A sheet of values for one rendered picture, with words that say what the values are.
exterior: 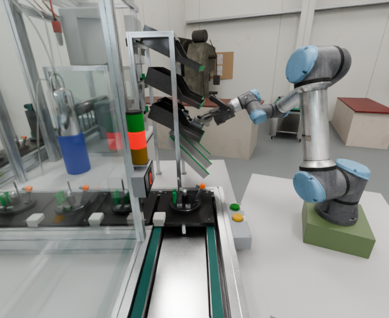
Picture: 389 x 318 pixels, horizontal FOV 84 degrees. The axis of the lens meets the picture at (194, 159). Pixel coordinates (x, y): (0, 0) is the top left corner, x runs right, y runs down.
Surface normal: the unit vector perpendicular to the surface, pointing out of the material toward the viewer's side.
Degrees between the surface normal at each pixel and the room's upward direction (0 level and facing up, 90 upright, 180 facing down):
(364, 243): 90
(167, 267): 0
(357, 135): 90
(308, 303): 0
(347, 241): 90
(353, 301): 0
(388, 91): 90
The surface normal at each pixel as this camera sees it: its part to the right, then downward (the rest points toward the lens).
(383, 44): -0.40, 0.36
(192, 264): -0.02, -0.92
